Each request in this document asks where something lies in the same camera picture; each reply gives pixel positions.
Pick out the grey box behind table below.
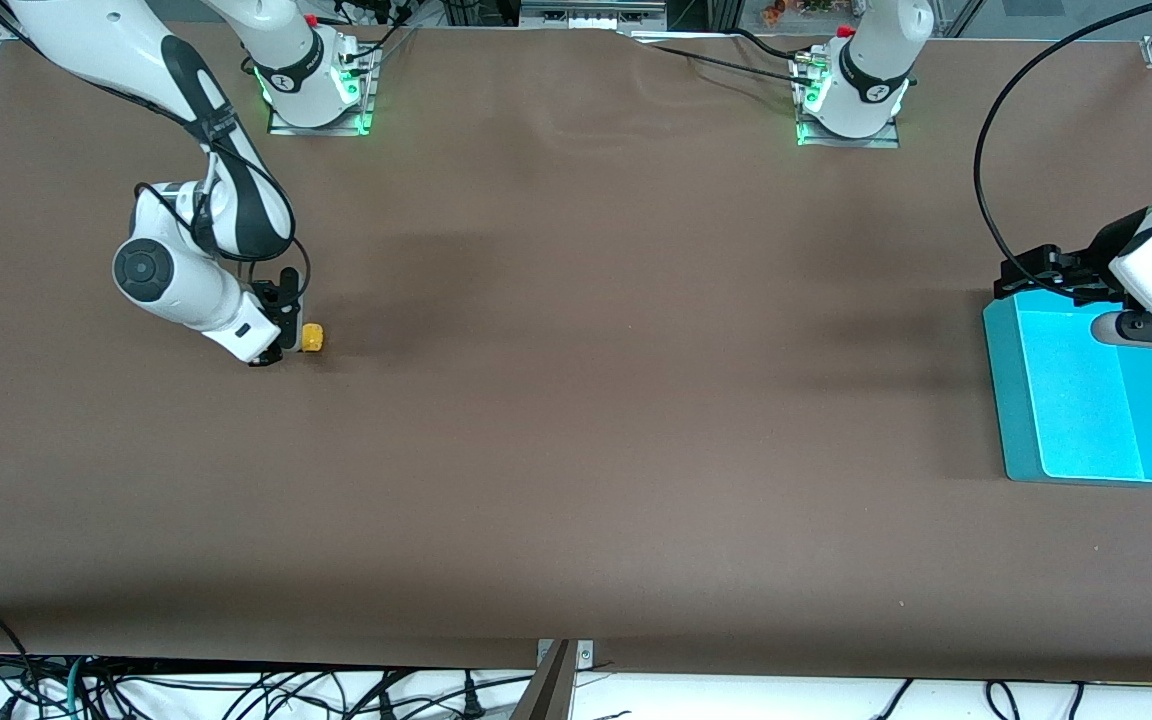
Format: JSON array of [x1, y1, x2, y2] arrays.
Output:
[[518, 0, 669, 31]]

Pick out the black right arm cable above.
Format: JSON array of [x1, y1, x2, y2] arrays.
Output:
[[0, 0, 313, 301]]

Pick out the black base cables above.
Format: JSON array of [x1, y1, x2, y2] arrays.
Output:
[[626, 28, 817, 89], [331, 0, 419, 63]]

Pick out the dark angled bar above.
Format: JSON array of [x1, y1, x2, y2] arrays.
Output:
[[508, 640, 577, 720]]

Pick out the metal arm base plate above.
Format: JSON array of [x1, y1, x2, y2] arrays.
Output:
[[266, 45, 377, 136], [794, 55, 902, 149]]

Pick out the turquoise plastic bin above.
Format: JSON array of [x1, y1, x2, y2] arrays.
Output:
[[982, 290, 1152, 488]]

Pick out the small metal table bracket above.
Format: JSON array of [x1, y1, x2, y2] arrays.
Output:
[[536, 638, 595, 669]]

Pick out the brown table cover sheet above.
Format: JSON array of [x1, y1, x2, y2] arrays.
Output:
[[0, 15, 1152, 686]]

